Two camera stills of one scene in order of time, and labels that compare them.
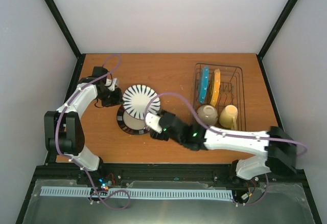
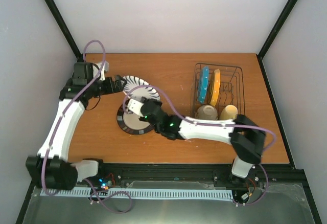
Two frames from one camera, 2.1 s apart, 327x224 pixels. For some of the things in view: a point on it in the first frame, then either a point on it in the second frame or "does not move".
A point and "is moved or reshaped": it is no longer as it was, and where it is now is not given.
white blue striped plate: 139,99 is moved or reshaped
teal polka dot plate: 203,84 does not move
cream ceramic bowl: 207,114 does not move
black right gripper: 156,135 to 144,100
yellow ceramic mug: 228,116 does not move
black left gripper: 117,99 to 117,87
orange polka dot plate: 216,88 does not move
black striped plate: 131,125 does not move
